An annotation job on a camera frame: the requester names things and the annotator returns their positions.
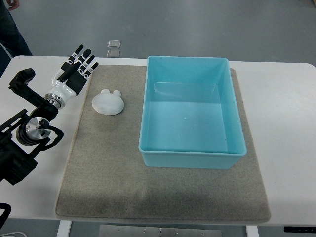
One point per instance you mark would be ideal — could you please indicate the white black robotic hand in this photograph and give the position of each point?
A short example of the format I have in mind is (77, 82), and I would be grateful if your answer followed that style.
(71, 77)

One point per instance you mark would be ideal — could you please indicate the white bunny toy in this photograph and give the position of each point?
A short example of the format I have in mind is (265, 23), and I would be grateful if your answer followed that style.
(108, 103)

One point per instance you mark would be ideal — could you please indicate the blue plastic box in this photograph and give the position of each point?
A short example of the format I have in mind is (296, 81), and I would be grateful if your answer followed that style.
(190, 116)

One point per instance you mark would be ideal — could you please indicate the lower floor socket plate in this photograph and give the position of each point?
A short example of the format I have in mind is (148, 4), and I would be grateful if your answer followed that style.
(113, 53)

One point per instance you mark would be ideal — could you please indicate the floor socket plate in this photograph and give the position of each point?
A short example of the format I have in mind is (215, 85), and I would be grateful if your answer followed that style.
(113, 53)
(114, 44)

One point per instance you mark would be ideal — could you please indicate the upper floor socket plate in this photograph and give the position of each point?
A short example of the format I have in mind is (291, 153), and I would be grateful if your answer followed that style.
(114, 44)

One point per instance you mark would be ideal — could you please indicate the person in dark trousers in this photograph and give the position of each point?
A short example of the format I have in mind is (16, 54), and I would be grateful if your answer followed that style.
(12, 43)

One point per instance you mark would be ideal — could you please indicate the grey felt mat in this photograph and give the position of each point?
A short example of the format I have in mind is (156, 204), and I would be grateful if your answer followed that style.
(105, 176)

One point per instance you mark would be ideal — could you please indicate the black object at edge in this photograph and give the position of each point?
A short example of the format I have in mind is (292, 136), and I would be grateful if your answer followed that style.
(6, 208)

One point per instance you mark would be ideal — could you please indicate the black table control panel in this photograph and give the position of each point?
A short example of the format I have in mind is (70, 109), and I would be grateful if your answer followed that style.
(296, 229)

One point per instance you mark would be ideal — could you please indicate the metal table base plate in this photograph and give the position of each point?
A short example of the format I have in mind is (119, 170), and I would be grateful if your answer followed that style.
(135, 231)

